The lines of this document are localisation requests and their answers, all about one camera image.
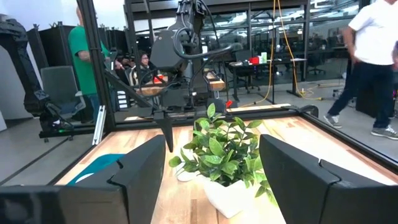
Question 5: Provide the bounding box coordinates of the black diagonal frame brace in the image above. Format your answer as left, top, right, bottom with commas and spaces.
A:
104, 70, 156, 110

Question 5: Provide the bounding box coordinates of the grey chair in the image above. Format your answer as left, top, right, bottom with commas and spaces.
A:
40, 65, 87, 119

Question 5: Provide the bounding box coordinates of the black curved cable loop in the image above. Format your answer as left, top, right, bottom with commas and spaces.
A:
297, 105, 320, 119

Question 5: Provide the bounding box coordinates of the wooden top table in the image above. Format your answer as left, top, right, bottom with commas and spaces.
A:
136, 71, 226, 96

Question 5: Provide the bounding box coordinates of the yellow hanging cable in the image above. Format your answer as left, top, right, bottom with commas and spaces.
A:
239, 0, 324, 108

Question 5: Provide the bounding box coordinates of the aluminium profile rail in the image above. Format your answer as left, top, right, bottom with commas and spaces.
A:
92, 105, 106, 146

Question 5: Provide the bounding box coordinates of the black desk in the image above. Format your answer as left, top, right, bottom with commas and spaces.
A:
228, 57, 308, 104

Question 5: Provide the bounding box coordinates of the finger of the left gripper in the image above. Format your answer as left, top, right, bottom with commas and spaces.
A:
192, 119, 203, 139
154, 111, 174, 153

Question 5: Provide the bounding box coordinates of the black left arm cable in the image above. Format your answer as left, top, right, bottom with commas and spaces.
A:
138, 26, 243, 94

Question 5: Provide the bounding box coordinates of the teal translucent plastic basket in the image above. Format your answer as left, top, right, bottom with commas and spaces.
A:
67, 153, 125, 187

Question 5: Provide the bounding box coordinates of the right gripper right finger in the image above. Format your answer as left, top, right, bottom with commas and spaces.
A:
259, 134, 398, 224

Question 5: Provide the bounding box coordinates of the black office chair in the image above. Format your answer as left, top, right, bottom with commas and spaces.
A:
306, 46, 327, 75

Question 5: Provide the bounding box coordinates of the black frame post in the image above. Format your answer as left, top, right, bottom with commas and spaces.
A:
76, 0, 116, 132

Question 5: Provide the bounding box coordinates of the black partition panel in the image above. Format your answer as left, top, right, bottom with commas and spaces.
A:
26, 23, 78, 68

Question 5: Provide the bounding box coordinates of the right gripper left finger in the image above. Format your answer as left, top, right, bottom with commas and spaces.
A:
0, 134, 167, 224

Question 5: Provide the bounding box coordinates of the person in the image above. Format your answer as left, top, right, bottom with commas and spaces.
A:
323, 0, 398, 141
68, 6, 110, 123
136, 51, 157, 85

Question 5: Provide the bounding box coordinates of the green plant in white pot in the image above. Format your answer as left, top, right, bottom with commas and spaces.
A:
169, 102, 280, 218

